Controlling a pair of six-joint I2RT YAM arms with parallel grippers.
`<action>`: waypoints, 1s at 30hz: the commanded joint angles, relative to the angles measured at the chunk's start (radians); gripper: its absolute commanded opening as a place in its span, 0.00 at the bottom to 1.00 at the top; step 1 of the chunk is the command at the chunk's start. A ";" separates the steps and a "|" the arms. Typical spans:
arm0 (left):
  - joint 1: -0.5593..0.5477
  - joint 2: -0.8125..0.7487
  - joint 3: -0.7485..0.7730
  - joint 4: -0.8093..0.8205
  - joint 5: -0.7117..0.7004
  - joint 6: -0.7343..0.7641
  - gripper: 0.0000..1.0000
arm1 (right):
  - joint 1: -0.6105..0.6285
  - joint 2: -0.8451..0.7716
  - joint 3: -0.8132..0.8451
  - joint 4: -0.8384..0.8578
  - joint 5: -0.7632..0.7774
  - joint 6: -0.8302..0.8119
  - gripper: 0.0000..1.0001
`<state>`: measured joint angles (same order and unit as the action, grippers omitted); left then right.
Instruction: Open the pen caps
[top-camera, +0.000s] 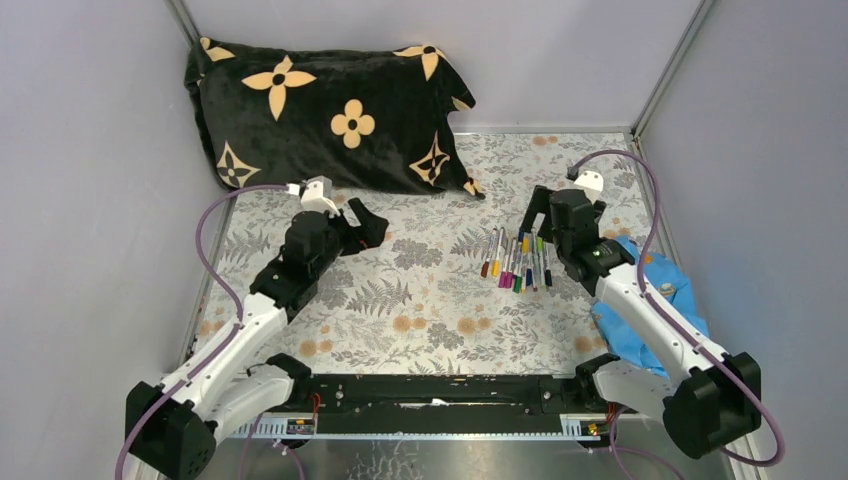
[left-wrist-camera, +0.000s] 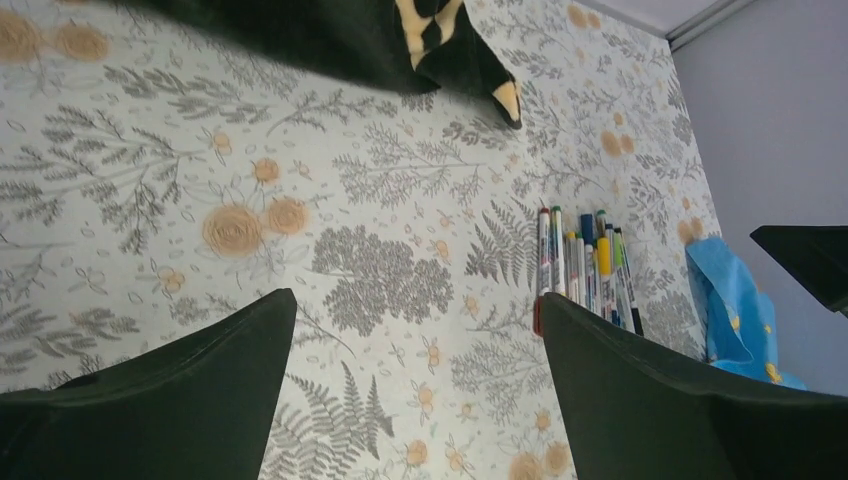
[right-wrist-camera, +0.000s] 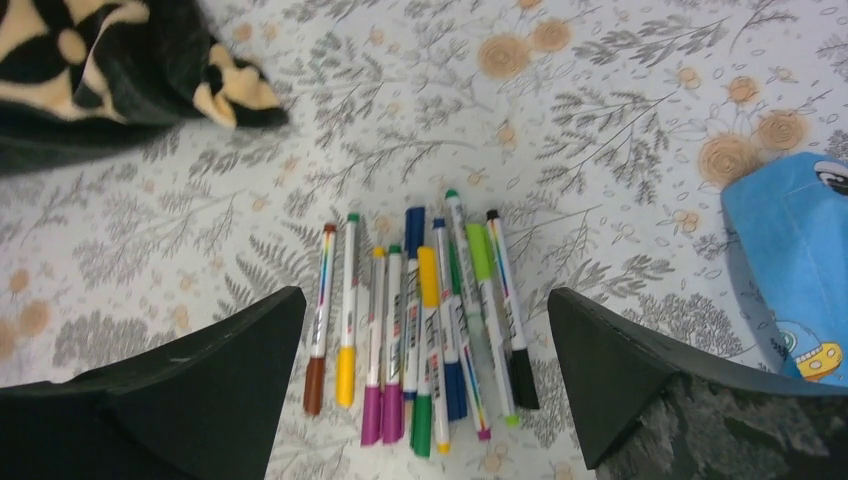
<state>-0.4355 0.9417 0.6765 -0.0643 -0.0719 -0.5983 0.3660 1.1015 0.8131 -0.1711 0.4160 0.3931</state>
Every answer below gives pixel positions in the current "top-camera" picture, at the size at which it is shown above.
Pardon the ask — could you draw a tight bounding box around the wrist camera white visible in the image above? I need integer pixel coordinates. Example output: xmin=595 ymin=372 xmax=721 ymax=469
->
xmin=299 ymin=176 xmax=340 ymax=218
xmin=573 ymin=170 xmax=604 ymax=197

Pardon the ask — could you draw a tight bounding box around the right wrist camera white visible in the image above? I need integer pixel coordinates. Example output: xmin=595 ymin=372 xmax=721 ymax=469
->
xmin=573 ymin=170 xmax=604 ymax=197

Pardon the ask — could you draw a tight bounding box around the magenta cap marker pen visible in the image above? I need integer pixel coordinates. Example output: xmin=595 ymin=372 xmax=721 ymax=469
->
xmin=498 ymin=237 xmax=515 ymax=289

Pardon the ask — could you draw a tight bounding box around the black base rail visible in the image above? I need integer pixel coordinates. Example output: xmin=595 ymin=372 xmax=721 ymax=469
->
xmin=265 ymin=353 xmax=617 ymax=438

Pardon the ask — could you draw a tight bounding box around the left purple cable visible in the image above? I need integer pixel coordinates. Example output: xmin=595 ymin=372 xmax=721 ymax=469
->
xmin=113 ymin=184 xmax=301 ymax=480

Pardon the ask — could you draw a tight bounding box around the blue cloth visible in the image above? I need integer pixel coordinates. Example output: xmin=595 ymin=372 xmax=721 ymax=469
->
xmin=589 ymin=235 xmax=711 ymax=379

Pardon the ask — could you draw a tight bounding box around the floral table mat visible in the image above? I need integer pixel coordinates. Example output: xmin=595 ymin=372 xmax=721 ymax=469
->
xmin=190 ymin=132 xmax=670 ymax=378

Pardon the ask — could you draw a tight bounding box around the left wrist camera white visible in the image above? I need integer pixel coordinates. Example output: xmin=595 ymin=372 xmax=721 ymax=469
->
xmin=299 ymin=176 xmax=340 ymax=218

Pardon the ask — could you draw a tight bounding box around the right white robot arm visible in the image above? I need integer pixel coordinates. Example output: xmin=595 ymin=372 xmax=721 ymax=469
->
xmin=520 ymin=185 xmax=763 ymax=459

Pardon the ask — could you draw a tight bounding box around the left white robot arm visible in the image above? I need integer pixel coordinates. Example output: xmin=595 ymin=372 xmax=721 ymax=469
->
xmin=115 ymin=198 xmax=389 ymax=479

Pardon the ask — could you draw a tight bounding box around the black pillow with beige flowers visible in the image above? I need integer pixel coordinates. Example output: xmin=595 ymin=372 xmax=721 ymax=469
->
xmin=184 ymin=37 xmax=483 ymax=198

